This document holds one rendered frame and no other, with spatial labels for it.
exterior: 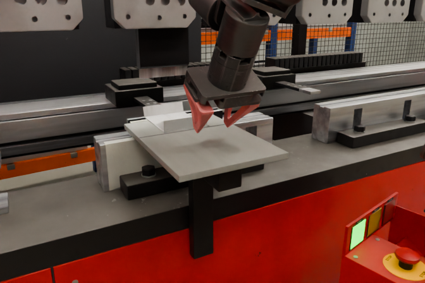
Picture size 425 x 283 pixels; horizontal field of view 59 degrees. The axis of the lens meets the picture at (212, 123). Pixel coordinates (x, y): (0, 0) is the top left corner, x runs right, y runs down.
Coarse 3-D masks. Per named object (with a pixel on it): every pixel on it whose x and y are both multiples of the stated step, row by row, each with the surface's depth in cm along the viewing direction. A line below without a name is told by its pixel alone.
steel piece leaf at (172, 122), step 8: (176, 112) 78; (184, 112) 78; (152, 120) 73; (160, 120) 73; (168, 120) 66; (176, 120) 67; (184, 120) 67; (160, 128) 68; (168, 128) 66; (176, 128) 67; (184, 128) 68
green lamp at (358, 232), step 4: (364, 220) 70; (360, 224) 69; (364, 224) 70; (356, 228) 68; (360, 228) 70; (364, 228) 71; (352, 232) 68; (356, 232) 69; (360, 232) 70; (352, 236) 68; (356, 236) 69; (360, 236) 71; (352, 240) 68; (356, 240) 70; (360, 240) 71; (352, 244) 69; (356, 244) 70
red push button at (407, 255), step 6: (396, 252) 65; (402, 252) 65; (408, 252) 65; (414, 252) 65; (402, 258) 64; (408, 258) 63; (414, 258) 63; (420, 258) 64; (402, 264) 65; (408, 264) 64; (414, 264) 63
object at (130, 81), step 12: (108, 84) 96; (120, 84) 90; (132, 84) 91; (144, 84) 92; (156, 84) 93; (108, 96) 95; (120, 96) 89; (132, 96) 90; (144, 96) 91; (156, 96) 93
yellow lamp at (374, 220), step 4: (380, 208) 74; (376, 212) 73; (380, 212) 74; (372, 216) 72; (376, 216) 73; (380, 216) 75; (372, 220) 72; (376, 220) 74; (372, 224) 73; (376, 224) 74; (368, 228) 72; (372, 228) 73; (376, 228) 75; (368, 232) 73; (372, 232) 74
